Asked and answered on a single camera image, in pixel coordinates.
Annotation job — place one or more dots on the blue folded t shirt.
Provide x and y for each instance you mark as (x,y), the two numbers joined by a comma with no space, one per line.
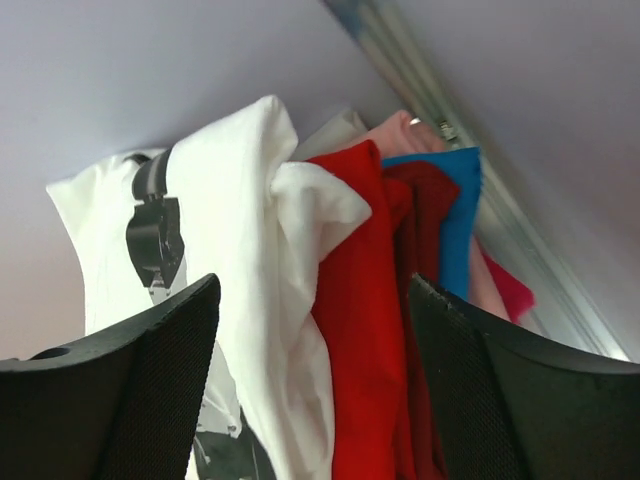
(463,167)

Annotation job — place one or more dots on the white t shirt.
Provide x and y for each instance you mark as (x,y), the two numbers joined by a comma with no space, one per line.
(262,223)

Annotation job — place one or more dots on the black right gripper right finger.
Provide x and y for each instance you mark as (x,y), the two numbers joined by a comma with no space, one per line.
(510,404)

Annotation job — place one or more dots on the dark red folded t shirt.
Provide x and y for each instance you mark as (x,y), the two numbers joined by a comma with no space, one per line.
(429,196)

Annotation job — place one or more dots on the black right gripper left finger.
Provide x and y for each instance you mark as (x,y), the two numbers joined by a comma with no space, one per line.
(121,403)

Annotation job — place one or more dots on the cream folded t shirt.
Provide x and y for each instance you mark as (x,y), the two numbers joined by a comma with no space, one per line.
(337,132)

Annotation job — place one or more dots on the pink folded t shirt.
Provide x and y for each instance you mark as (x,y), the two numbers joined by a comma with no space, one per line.
(398,135)

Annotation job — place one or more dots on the right aluminium corner post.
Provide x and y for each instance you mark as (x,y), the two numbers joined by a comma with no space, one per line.
(564,310)

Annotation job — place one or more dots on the crimson folded t shirt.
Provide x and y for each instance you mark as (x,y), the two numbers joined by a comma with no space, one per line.
(518,299)

